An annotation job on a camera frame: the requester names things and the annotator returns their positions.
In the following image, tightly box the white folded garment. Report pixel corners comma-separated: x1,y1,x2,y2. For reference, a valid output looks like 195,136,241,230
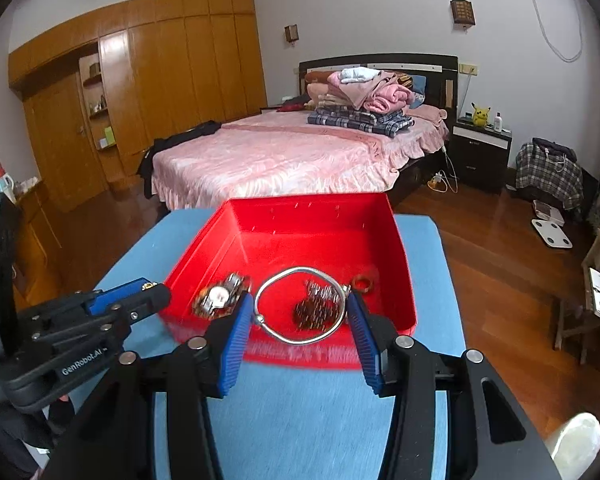
341,66,379,84

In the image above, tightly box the plaid folded blanket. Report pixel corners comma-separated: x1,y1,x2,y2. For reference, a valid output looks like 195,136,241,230
307,107,415,139

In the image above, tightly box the white bathroom scale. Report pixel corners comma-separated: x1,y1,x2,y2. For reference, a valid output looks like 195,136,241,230
531,218,575,249

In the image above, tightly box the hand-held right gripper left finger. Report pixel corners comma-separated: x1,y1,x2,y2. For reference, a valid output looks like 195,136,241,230
40,291,255,480

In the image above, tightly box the white wall cable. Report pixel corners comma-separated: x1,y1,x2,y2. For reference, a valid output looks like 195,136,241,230
526,0,585,64

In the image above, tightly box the power strip with cables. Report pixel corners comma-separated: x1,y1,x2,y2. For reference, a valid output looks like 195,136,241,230
427,147,460,194

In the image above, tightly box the wooden stool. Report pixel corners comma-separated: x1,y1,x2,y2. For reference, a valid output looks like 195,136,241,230
554,227,600,367

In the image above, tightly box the pile of pink folded clothes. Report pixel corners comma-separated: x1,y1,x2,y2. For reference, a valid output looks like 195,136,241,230
305,69,416,113

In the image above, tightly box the red plastic box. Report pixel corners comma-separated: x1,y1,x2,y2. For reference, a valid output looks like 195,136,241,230
157,194,420,371

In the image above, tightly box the blue pillow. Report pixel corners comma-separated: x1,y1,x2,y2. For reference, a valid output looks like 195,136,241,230
411,75,429,107

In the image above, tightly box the amber bead necklace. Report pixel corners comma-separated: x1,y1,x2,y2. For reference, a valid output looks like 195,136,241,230
293,281,345,332

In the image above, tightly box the white flat box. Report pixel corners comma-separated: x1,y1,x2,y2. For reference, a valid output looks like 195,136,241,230
532,200,566,226

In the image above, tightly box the silver bangle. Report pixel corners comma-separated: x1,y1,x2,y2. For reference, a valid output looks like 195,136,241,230
253,266,353,345

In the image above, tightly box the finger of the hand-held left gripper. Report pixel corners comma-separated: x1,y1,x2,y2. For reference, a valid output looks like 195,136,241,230
92,285,173,334
82,278,154,314

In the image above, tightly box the black garment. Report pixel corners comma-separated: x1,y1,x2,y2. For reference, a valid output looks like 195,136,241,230
136,120,223,199

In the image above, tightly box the plaid bag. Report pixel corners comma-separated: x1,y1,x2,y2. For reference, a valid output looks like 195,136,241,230
516,137,585,211

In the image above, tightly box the large wooden wall lamp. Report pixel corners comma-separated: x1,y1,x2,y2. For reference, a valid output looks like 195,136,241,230
450,0,477,29

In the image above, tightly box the silver wristwatch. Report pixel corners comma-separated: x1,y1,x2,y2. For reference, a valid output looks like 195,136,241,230
194,272,251,320

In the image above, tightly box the black and white nightstand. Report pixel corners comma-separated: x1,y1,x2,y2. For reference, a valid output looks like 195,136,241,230
450,117,514,194

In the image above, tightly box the pink pillow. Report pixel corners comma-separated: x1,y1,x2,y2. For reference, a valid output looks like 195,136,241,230
414,104,449,124

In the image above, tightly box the wooden dresser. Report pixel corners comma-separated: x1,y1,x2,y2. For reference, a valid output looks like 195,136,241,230
10,182,67,307

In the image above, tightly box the bed with pink bedspread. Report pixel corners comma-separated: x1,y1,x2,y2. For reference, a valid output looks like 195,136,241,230
137,54,460,211

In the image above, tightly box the wooden wardrobe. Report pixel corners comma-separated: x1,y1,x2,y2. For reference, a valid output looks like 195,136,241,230
7,0,269,212

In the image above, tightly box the person's left hand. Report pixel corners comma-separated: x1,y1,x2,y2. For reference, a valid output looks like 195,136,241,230
47,392,76,433

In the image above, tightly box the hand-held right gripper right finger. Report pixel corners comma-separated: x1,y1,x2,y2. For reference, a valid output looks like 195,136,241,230
347,290,564,480

